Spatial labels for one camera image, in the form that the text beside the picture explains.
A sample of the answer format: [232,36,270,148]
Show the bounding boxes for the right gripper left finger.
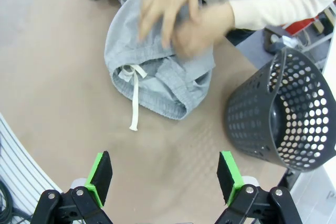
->
[30,150,114,224]

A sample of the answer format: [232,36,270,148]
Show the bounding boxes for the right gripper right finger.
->
[215,150,302,224]

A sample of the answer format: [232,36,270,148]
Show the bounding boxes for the dark grey perforated basket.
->
[224,47,336,174]

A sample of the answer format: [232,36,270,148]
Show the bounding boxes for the grey training pants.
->
[77,0,217,132]

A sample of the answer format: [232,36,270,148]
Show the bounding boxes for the person's left forearm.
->
[228,0,336,30]

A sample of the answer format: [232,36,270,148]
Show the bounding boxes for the person's left hand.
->
[170,1,236,59]

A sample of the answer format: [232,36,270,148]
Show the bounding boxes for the person's right hand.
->
[138,0,200,49]

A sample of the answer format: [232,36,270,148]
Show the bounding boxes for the white ribbed base platform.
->
[0,112,64,224]

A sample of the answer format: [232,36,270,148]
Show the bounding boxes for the red box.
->
[285,17,320,35]

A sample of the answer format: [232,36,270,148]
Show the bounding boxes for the black cable bundle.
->
[0,179,17,224]

